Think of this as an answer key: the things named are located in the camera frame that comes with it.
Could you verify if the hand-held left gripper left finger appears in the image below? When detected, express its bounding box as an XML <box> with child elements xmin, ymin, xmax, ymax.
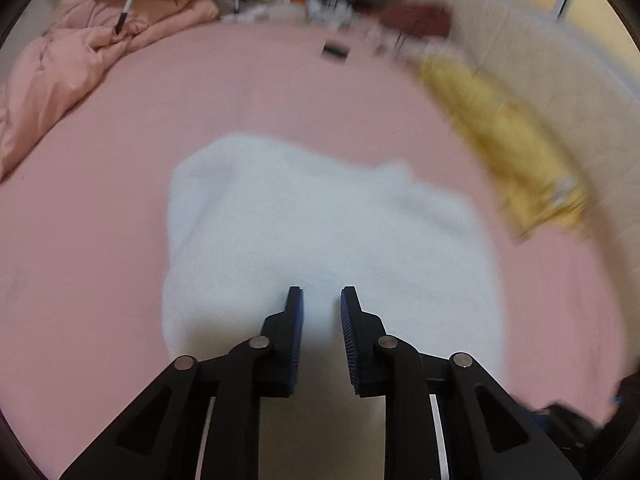
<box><xmin>59</xmin><ymin>286</ymin><xmax>304</xmax><ymax>480</ymax></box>

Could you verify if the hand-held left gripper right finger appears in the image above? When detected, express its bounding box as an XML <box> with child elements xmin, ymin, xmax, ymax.
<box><xmin>340</xmin><ymin>286</ymin><xmax>583</xmax><ymax>480</ymax></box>

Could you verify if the white knit sweater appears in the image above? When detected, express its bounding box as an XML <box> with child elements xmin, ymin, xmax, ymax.
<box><xmin>162</xmin><ymin>132</ymin><xmax>506</xmax><ymax>396</ymax></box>

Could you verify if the yellow cartoon pillow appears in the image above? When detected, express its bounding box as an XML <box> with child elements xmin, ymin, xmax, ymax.
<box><xmin>415</xmin><ymin>55</ymin><xmax>591</xmax><ymax>241</ymax></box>

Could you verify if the dark red cloth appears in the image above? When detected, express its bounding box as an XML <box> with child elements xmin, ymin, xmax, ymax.
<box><xmin>380</xmin><ymin>4</ymin><xmax>451</xmax><ymax>38</ymax></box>

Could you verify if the white quilted headboard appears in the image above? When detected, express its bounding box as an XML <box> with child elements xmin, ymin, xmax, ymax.
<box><xmin>450</xmin><ymin>0</ymin><xmax>640</xmax><ymax>261</ymax></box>

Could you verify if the pink duvet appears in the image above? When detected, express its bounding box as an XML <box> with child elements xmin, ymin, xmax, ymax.
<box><xmin>0</xmin><ymin>0</ymin><xmax>221</xmax><ymax>181</ymax></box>

